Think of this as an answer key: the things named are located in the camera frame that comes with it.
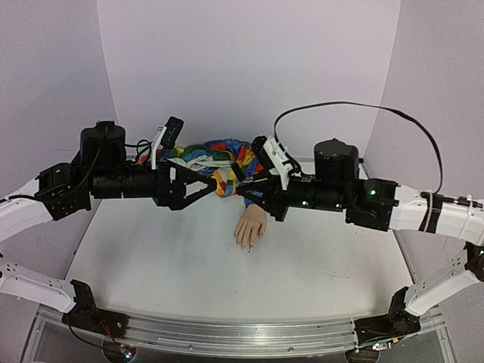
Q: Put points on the mannequin hand with nails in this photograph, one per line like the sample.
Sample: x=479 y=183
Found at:
x=251 y=227

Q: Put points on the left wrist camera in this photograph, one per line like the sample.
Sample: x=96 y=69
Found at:
x=165 y=138

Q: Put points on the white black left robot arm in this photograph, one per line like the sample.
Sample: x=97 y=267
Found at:
x=100 y=170

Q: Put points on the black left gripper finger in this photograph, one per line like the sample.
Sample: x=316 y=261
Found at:
x=183 y=199
x=186 y=176

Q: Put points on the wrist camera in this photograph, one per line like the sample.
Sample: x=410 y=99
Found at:
x=165 y=138
x=275 y=158

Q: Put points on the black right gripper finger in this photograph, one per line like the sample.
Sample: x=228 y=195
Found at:
x=253 y=184
x=255 y=204

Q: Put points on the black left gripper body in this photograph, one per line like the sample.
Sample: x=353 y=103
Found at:
x=160 y=199

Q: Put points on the rainbow striped jacket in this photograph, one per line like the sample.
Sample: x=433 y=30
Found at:
x=215 y=159

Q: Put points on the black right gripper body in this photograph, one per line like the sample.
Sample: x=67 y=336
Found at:
x=277 y=198

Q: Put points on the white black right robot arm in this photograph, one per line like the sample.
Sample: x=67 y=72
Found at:
x=376 y=204

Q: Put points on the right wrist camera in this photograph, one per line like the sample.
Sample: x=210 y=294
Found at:
x=275 y=158

